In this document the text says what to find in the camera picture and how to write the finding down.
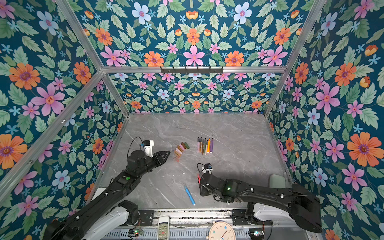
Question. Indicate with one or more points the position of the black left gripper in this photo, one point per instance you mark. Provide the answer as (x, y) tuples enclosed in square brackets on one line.
[(162, 160)]

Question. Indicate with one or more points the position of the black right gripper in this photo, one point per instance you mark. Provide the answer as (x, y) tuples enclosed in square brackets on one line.
[(202, 190)]

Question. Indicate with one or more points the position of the blue marker pen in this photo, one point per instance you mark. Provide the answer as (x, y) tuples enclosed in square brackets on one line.
[(190, 195)]

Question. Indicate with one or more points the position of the brown pen tan cap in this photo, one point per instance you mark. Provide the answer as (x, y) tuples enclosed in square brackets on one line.
[(203, 146)]

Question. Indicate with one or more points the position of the beige marker pen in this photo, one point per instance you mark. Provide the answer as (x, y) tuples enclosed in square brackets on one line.
[(207, 148)]

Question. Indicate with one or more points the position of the purple marker pen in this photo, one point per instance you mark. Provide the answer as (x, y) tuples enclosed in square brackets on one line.
[(211, 145)]

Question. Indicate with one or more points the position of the orange highlighter pen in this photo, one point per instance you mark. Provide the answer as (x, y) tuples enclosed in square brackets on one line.
[(209, 146)]

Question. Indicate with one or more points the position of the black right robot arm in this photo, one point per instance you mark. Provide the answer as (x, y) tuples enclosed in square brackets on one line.
[(301, 205)]

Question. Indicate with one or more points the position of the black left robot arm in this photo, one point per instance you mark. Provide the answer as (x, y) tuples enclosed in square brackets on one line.
[(109, 209)]

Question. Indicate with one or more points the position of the round pink clock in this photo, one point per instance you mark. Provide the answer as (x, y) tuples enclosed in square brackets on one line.
[(221, 231)]

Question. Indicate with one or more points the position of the right small circuit board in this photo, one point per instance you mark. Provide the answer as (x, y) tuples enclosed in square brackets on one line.
[(256, 234)]

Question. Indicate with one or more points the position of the small circuit board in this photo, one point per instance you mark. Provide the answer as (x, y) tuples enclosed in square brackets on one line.
[(256, 234), (135, 233)]

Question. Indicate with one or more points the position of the pale green adapter box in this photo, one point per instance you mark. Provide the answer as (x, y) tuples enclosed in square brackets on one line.
[(277, 182)]

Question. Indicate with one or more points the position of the white remote control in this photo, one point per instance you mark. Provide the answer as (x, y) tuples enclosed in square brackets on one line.
[(163, 228)]

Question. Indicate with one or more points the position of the white power adapter box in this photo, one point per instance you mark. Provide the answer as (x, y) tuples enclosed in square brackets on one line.
[(98, 192)]

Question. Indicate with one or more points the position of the left small circuit board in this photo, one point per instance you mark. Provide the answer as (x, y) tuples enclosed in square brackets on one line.
[(135, 233)]

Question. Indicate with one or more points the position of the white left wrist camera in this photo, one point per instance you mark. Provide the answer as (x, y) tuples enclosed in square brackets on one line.
[(148, 147)]

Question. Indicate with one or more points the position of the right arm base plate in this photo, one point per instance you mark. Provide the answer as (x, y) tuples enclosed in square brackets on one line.
[(241, 217)]

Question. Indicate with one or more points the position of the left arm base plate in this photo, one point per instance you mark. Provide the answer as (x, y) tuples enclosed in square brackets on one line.
[(146, 218)]

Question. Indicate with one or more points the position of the black hook rail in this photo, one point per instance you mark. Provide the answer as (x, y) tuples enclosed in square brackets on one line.
[(192, 70)]

